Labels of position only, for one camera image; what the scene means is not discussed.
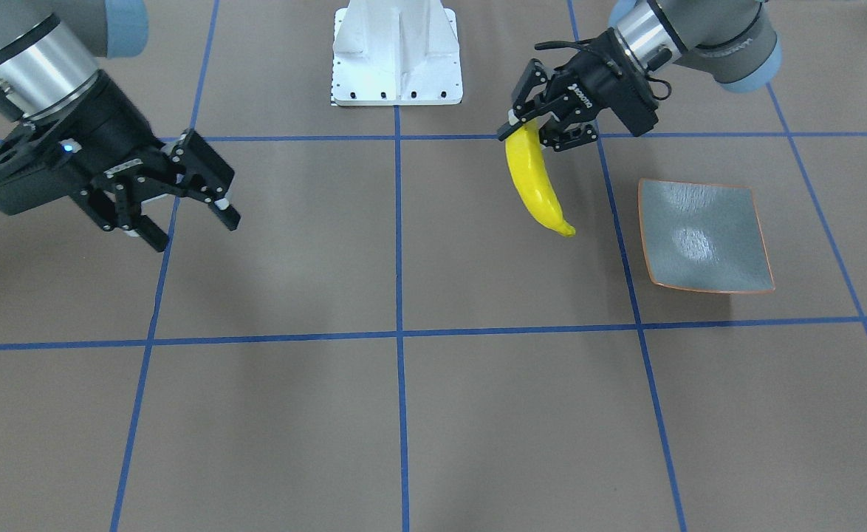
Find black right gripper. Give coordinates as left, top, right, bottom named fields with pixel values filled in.
left=0, top=74, right=241, bottom=253

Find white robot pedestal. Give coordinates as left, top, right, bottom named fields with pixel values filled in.
left=330, top=1, right=464, bottom=106

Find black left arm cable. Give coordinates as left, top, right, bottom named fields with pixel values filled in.
left=533, top=37, right=672, bottom=100

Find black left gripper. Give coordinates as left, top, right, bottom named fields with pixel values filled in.
left=497, top=28, right=659, bottom=152

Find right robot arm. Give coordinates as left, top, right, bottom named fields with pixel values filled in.
left=0, top=1, right=241, bottom=252

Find grey square plate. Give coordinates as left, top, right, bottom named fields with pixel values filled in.
left=637, top=179, right=775, bottom=294

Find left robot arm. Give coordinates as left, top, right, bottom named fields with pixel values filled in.
left=497, top=1, right=784, bottom=151

